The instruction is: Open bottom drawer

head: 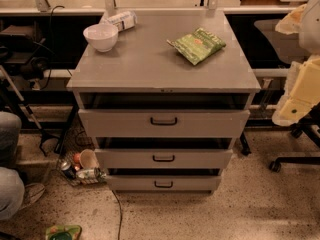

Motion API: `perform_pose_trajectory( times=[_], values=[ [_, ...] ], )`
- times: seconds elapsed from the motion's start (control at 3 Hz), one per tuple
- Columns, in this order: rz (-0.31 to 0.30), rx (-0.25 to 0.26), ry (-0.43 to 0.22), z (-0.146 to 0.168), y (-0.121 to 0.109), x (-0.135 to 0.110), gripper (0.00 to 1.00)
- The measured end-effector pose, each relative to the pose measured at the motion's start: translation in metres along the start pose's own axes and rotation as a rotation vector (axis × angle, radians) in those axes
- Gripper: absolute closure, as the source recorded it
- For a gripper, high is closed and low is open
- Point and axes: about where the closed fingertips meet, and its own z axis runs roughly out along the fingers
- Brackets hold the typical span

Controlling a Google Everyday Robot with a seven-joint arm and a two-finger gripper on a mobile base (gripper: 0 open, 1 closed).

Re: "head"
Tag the grey bottom drawer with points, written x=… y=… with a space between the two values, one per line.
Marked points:
x=163 y=183

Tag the grey drawer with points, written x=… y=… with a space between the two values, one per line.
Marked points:
x=163 y=123
x=163 y=158
x=163 y=183

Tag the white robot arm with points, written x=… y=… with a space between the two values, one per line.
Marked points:
x=305 y=21

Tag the grey drawer cabinet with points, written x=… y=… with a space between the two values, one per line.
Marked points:
x=144 y=72

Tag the grey top drawer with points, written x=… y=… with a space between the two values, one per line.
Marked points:
x=163 y=123

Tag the grey middle drawer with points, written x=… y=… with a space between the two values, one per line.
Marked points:
x=163 y=158

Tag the black office chair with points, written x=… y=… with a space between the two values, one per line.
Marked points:
x=267 y=27

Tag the green chip bag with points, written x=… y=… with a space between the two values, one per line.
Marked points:
x=198 y=45

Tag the white blue snack package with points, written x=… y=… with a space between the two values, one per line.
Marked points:
x=123 y=21

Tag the white bowl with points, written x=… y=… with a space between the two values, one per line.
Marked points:
x=101 y=37

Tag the paper cup in basket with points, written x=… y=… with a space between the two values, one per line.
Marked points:
x=88 y=159

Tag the green white can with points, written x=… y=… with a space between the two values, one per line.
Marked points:
x=90 y=174

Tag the orange round fruit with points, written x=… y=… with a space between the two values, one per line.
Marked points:
x=76 y=158

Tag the blue soda can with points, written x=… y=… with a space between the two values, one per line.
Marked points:
x=68 y=170

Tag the green bag on floor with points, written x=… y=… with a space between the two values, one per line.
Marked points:
x=63 y=232

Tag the person grey shoe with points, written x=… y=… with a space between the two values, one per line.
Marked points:
x=32 y=193

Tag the person leg in jeans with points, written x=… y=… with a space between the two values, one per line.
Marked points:
x=11 y=185

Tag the wire basket on floor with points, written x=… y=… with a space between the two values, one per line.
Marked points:
x=75 y=141

